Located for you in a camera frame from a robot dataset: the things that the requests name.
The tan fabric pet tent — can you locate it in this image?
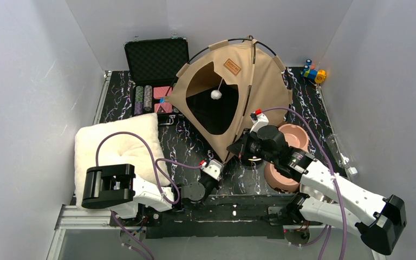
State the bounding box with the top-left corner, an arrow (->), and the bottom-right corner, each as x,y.
165,37 -> 294,163

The clear plastic water bottle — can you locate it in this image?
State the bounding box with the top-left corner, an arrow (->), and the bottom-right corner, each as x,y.
326,133 -> 359,177

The white fluffy cushion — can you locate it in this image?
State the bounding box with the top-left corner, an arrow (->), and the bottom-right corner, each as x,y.
74,113 -> 174,208

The steel bowl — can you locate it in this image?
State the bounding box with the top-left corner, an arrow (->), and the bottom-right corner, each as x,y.
300,184 -> 334,204
239,156 -> 264,167

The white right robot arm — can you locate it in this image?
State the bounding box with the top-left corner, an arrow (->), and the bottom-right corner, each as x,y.
227,125 -> 407,256

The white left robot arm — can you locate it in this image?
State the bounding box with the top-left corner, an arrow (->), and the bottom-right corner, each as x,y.
81,160 -> 224,219

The pink double pet bowl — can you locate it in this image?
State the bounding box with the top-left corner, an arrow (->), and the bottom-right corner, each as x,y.
263,123 -> 310,194

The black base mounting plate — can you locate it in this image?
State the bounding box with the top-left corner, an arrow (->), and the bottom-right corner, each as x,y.
110,194 -> 324,239

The white pompom toy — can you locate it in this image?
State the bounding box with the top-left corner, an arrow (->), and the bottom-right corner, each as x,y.
210,79 -> 224,100

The colourful toy block car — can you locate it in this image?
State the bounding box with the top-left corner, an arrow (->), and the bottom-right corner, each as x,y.
301,59 -> 327,84

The black poker chip case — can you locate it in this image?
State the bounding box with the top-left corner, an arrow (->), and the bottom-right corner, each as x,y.
124,36 -> 189,126

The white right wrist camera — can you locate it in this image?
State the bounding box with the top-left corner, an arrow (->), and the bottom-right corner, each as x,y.
250,109 -> 269,133

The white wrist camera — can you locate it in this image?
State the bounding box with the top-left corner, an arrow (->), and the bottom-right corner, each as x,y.
250,109 -> 269,133
200,159 -> 224,181

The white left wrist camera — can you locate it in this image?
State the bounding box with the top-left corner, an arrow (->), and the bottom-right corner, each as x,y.
200,159 -> 224,181

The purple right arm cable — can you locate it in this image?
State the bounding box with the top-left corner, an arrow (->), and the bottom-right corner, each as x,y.
259,107 -> 349,260

